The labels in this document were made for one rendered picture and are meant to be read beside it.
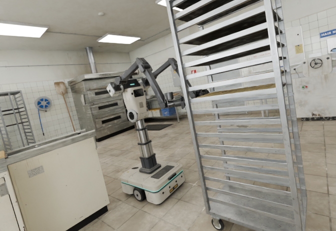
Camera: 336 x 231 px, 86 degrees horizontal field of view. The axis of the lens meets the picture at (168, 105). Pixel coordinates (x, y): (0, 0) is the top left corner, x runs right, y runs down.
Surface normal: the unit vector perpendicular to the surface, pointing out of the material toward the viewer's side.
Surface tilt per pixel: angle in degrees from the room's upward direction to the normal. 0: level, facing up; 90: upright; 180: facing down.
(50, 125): 90
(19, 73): 90
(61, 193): 90
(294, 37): 90
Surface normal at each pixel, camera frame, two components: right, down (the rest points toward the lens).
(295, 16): -0.63, 0.20
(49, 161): 0.68, -0.07
